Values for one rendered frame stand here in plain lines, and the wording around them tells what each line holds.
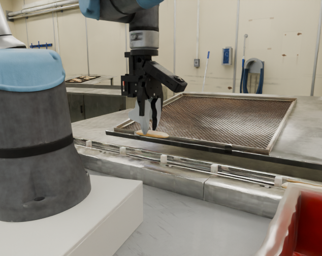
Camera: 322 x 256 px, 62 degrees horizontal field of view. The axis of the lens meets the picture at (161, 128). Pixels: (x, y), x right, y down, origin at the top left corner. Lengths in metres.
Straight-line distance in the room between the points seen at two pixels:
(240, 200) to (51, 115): 0.37
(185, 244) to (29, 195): 0.24
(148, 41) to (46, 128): 0.36
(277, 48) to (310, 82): 0.66
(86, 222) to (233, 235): 0.24
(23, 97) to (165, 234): 0.30
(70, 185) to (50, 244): 0.09
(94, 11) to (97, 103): 3.19
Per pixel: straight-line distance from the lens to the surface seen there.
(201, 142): 0.75
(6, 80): 0.39
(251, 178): 0.64
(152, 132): 0.69
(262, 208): 0.54
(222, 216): 0.54
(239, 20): 4.54
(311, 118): 0.98
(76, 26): 6.62
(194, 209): 0.55
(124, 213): 0.44
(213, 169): 0.64
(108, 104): 3.63
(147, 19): 0.68
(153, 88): 0.68
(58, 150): 0.41
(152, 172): 0.62
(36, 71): 0.39
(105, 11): 0.62
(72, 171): 0.42
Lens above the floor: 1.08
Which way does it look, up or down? 12 degrees down
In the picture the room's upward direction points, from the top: straight up
